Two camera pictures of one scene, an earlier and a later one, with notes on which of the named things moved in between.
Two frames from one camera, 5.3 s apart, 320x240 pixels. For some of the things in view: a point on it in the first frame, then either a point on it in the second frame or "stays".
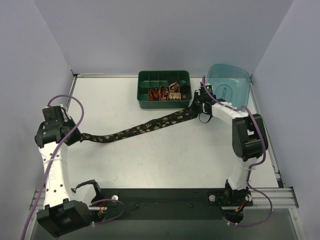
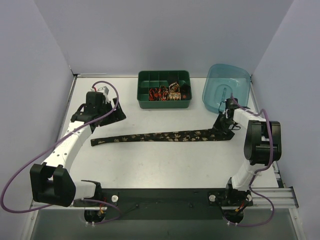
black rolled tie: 185,92 stays
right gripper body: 196,105 -> 223,122
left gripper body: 72,133 -> 111,113
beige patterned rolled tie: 174,93 stays
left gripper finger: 70,133 -> 118,114
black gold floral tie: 143,128 -> 185,136
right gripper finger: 193,111 -> 219,127
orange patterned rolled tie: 164,93 stays
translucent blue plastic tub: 230,83 stays
